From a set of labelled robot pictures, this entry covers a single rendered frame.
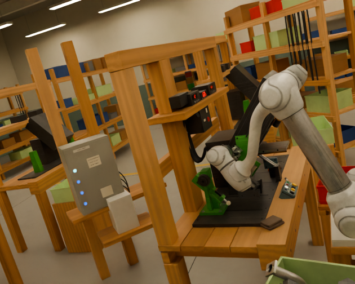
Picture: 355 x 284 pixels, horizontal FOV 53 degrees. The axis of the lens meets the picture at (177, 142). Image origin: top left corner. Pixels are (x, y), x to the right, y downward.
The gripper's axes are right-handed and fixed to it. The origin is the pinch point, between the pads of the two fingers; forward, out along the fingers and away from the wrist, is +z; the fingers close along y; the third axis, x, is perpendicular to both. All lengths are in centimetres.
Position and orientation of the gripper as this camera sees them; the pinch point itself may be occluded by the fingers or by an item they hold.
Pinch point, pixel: (235, 151)
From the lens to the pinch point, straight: 228.8
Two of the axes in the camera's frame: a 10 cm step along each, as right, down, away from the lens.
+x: -5.4, 7.8, 3.1
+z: 4.5, -0.5, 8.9
